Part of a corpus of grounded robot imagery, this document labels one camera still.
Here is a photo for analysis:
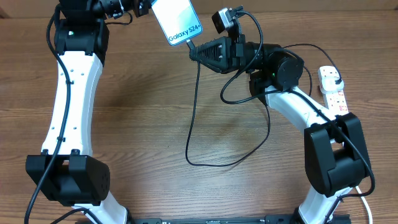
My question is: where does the blue smartphone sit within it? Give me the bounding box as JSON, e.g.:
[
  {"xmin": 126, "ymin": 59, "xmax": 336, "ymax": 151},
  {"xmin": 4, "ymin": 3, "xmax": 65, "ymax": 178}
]
[{"xmin": 151, "ymin": 0, "xmax": 203, "ymax": 46}]

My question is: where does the black charger cable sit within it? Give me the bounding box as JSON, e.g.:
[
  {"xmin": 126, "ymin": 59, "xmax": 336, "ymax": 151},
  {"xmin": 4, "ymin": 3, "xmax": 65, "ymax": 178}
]
[{"xmin": 185, "ymin": 39, "xmax": 343, "ymax": 168}]

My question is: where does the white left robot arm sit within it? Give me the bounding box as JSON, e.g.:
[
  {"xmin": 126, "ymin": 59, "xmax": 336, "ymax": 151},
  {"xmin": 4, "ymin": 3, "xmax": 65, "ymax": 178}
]
[{"xmin": 25, "ymin": 0, "xmax": 151, "ymax": 223}]

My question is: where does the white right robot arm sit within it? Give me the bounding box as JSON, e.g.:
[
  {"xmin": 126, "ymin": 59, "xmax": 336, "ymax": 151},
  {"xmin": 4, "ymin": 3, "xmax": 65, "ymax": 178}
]
[{"xmin": 188, "ymin": 15, "xmax": 374, "ymax": 223}]

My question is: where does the white charger adapter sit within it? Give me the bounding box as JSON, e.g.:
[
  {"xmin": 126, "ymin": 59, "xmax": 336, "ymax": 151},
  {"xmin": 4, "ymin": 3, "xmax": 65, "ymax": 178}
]
[{"xmin": 320, "ymin": 77, "xmax": 345, "ymax": 94}]

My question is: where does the white power strip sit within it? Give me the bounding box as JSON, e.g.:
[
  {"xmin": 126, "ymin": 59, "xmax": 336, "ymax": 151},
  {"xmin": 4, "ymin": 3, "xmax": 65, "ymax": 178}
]
[{"xmin": 317, "ymin": 66, "xmax": 349, "ymax": 115}]

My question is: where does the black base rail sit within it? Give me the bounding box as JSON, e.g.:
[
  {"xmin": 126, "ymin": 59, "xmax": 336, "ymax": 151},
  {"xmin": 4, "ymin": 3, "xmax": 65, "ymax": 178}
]
[{"xmin": 74, "ymin": 213, "xmax": 352, "ymax": 224}]

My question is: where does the white power strip cord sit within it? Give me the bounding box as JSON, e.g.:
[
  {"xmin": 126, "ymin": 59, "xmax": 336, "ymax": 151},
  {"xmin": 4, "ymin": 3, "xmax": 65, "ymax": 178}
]
[{"xmin": 354, "ymin": 185, "xmax": 373, "ymax": 224}]

